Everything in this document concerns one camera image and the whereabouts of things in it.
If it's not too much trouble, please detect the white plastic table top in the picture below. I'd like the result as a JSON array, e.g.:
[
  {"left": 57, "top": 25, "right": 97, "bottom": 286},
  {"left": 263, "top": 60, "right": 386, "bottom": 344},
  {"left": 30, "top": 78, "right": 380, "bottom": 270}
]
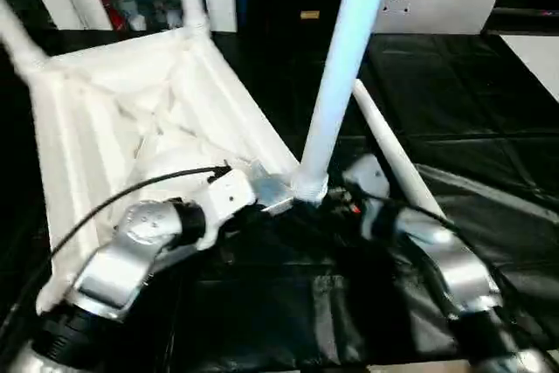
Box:
[{"left": 25, "top": 25, "right": 328, "bottom": 315}]

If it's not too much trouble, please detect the black work mat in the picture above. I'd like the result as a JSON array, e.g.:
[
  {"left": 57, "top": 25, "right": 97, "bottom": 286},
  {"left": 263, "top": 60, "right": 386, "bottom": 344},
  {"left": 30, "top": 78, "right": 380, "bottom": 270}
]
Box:
[{"left": 0, "top": 27, "right": 559, "bottom": 370}]

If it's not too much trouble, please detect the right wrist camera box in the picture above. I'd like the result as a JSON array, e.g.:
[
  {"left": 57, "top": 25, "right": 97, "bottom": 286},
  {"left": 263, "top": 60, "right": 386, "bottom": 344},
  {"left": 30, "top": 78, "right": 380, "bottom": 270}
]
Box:
[{"left": 342, "top": 153, "right": 390, "bottom": 238}]

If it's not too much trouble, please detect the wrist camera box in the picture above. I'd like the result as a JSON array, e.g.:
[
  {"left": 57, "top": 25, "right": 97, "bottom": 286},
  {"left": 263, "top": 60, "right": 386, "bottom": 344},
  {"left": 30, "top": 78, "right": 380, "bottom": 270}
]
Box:
[
  {"left": 191, "top": 167, "right": 259, "bottom": 252},
  {"left": 342, "top": 153, "right": 390, "bottom": 238}
]

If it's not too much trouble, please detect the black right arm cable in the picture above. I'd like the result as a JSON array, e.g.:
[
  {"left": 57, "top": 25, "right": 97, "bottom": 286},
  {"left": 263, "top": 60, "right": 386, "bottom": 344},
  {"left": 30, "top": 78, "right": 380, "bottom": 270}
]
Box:
[{"left": 349, "top": 184, "right": 559, "bottom": 373}]

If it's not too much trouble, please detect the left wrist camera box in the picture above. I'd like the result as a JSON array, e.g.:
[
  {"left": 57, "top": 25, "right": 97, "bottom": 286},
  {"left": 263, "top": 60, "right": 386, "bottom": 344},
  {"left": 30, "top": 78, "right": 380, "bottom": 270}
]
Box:
[{"left": 191, "top": 167, "right": 259, "bottom": 252}]

